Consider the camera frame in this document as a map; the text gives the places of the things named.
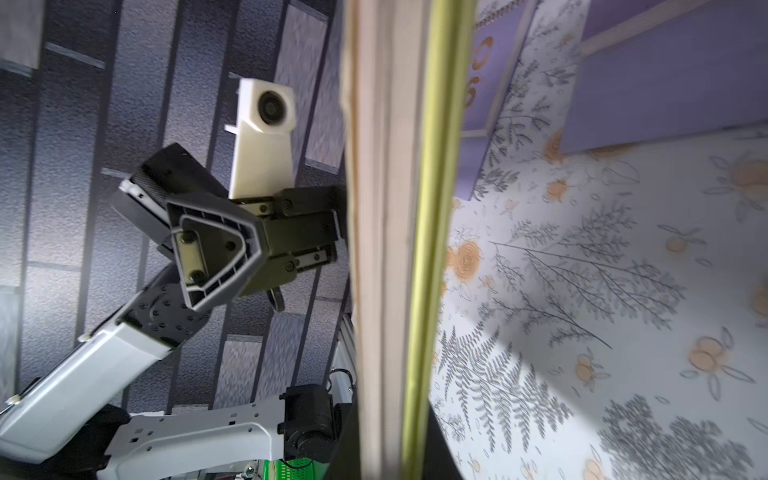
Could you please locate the green 2026 desk calendar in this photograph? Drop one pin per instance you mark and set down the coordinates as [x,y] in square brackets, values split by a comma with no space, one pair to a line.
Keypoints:
[402,93]

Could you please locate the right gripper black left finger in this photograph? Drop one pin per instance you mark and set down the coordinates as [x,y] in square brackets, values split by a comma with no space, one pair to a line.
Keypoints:
[345,462]

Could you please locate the purple 2026 calendar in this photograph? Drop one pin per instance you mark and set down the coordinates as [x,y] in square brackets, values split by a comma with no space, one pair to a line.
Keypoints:
[658,69]
[497,42]

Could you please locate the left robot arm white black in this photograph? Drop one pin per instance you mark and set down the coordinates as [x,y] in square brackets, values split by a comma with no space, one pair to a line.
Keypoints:
[92,416]

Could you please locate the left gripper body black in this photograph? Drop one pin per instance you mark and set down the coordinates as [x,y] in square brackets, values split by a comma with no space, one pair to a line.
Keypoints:
[302,225]

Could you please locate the floral patterned table mat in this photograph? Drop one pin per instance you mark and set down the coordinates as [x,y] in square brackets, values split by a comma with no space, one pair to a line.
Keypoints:
[604,314]

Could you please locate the middle purple 2026 calendar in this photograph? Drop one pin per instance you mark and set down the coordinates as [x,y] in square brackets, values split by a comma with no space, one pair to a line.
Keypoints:
[497,42]

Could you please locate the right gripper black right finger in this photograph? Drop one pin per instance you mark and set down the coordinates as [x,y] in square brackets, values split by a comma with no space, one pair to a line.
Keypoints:
[440,463]

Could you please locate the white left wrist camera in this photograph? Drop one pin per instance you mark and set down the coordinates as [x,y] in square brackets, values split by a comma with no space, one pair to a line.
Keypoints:
[262,159]

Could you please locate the right purple 2026 calendar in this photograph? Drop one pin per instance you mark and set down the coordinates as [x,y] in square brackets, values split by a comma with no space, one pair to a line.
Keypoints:
[658,69]

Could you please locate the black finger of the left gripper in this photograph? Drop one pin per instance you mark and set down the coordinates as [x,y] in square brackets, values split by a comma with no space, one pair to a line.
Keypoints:
[218,247]

